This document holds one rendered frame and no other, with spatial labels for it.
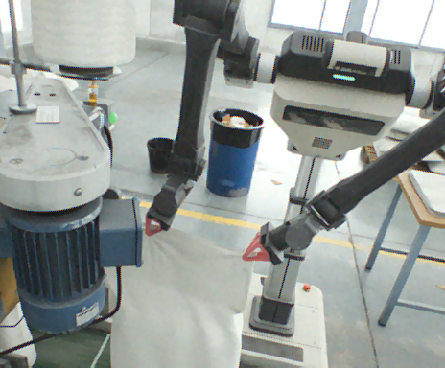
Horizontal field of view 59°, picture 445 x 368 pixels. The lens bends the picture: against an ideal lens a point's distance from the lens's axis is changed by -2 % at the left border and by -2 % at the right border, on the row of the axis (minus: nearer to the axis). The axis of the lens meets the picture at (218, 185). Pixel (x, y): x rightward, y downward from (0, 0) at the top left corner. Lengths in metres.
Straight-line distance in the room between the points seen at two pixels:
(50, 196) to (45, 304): 0.22
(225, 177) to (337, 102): 2.17
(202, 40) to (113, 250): 0.39
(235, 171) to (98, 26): 2.69
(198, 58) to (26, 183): 0.36
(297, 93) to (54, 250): 0.82
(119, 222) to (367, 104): 0.82
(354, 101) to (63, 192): 0.89
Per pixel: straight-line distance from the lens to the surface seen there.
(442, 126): 0.79
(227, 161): 3.21
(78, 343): 1.70
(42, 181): 0.57
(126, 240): 0.67
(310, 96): 1.21
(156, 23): 9.33
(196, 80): 0.76
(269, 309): 1.88
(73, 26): 0.65
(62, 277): 0.70
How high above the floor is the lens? 1.68
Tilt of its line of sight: 28 degrees down
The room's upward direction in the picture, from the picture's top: 8 degrees clockwise
